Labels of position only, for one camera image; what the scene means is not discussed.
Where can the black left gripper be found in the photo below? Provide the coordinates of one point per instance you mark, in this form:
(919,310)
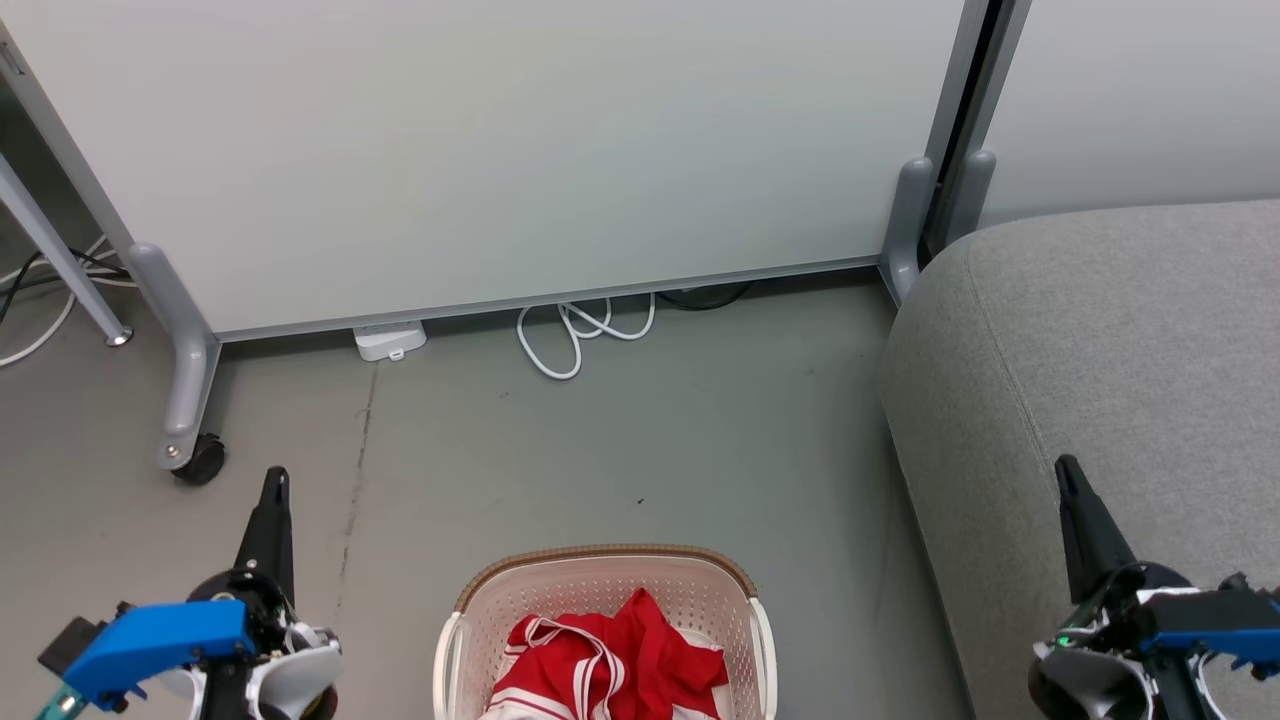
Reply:
(240,588)

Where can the grey fabric sofa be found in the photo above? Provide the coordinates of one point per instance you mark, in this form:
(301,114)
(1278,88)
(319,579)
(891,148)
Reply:
(1120,340)

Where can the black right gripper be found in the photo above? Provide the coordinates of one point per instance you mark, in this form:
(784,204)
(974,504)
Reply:
(1130,600)

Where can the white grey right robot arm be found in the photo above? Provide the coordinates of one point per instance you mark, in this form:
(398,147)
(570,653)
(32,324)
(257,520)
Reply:
(1085,685)

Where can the grey partition foot with caster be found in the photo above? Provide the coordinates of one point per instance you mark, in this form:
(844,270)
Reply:
(185,350)

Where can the white power strip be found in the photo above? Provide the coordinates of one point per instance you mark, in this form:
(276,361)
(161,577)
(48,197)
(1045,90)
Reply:
(390,340)

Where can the grey metal table leg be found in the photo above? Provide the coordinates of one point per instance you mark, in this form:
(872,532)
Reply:
(55,255)

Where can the large white partition panel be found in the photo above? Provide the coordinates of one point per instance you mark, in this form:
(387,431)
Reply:
(500,150)

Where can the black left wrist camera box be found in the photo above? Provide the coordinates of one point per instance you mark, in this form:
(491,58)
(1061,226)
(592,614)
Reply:
(72,642)

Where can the cream perforated laundry basket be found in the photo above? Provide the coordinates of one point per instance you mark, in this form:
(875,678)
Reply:
(600,580)

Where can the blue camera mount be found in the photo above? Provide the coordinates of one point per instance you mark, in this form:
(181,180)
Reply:
(150,640)
(1215,620)

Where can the red garment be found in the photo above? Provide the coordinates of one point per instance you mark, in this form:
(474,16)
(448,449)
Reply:
(640,650)

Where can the blue right camera mount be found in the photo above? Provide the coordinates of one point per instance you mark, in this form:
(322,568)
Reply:
(1215,620)

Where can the blue left camera mount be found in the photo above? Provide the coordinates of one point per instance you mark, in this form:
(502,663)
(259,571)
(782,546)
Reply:
(150,640)

